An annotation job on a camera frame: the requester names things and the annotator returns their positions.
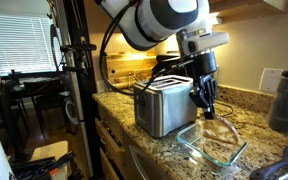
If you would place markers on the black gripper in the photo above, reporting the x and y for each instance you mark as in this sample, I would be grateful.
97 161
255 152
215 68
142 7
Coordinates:
204 68

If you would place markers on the stainless steel toaster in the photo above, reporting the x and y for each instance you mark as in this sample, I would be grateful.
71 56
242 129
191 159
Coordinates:
164 110

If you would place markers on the square glass bowl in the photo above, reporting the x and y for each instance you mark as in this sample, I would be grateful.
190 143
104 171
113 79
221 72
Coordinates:
190 146

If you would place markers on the black water bottle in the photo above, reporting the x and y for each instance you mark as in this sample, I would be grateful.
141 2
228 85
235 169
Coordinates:
284 103

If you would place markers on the under-cabinet light strip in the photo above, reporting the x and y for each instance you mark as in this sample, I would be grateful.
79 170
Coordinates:
217 19

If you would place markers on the wooden cutting board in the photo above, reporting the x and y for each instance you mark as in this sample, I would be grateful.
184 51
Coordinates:
127 71

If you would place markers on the stainless steel dishwasher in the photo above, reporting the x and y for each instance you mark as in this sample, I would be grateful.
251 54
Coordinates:
157 173

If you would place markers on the wooden upper cabinet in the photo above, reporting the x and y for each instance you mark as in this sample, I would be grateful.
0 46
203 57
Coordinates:
250 6

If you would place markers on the wooden drawer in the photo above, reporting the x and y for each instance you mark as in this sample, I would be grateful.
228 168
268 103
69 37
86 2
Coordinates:
112 146
108 170

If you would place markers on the black pole clamp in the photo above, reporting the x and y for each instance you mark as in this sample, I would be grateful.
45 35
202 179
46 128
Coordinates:
79 47

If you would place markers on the dark dining chair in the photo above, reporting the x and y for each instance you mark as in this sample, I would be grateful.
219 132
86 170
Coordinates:
47 100

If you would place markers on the light wooden stool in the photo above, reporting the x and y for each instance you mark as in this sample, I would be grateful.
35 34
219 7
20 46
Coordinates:
49 150

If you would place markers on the black tripod legs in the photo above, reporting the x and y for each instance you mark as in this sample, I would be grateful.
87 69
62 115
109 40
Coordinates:
34 166

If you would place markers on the dark dining table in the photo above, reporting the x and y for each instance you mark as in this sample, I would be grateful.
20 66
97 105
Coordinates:
17 87

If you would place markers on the white window blinds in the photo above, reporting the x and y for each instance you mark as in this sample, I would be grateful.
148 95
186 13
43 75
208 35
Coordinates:
20 43

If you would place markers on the black slanted pole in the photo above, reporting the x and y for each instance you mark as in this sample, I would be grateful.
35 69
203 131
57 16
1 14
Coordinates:
12 133

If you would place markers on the white wall switch plate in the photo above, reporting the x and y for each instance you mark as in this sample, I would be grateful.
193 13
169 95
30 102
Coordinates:
270 80

